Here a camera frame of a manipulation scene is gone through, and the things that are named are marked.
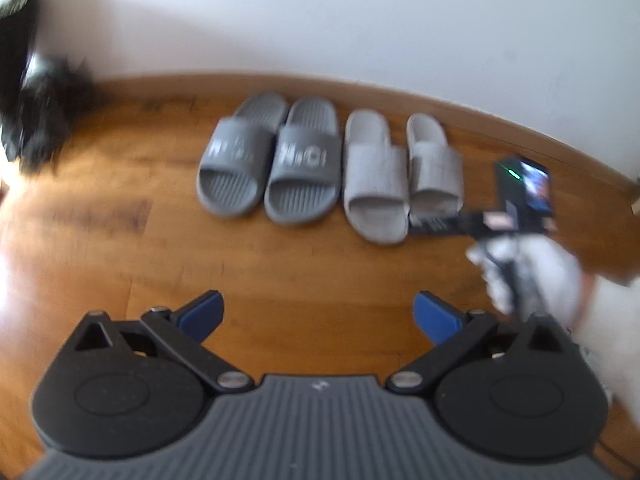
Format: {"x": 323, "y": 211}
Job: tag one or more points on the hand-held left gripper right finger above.
{"x": 435, "y": 317}

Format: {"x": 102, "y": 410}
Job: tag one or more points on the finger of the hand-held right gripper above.
{"x": 440, "y": 225}

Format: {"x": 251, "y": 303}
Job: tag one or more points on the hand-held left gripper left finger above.
{"x": 202, "y": 315}

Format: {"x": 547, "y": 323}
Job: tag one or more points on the light grey slipper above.
{"x": 435, "y": 165}
{"x": 372, "y": 175}

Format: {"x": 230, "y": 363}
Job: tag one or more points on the dark grey printed slide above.
{"x": 235, "y": 150}
{"x": 300, "y": 160}

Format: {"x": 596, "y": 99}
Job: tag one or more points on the person's right hand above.
{"x": 555, "y": 270}

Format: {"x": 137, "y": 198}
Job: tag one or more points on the black plastic bag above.
{"x": 45, "y": 110}

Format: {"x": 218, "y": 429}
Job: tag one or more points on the dark wrapped bundle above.
{"x": 15, "y": 35}

